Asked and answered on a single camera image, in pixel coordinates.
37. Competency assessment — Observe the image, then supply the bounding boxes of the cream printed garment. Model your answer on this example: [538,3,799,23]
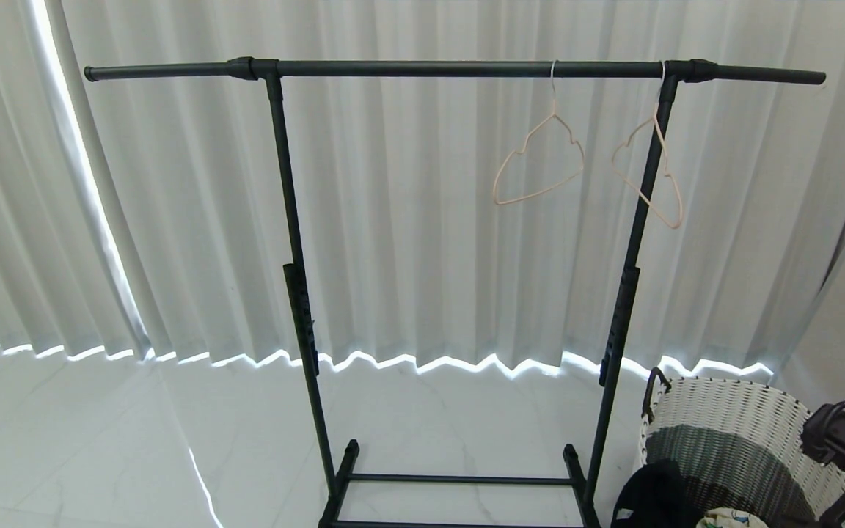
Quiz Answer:
[695,507,769,528]

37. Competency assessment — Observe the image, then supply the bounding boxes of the pink clothes hanger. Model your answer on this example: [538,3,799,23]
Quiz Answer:
[610,62,684,230]
[493,60,586,207]

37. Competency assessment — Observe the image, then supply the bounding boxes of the black garment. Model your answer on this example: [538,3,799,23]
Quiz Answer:
[611,460,703,528]

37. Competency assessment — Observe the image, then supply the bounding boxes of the black clothes rack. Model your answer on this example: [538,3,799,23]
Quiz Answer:
[84,57,827,528]

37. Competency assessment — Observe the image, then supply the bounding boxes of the white curtain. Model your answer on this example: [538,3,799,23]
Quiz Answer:
[0,0,845,378]

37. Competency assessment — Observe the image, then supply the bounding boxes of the white laundry basket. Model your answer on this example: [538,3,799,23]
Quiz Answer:
[639,367,845,528]

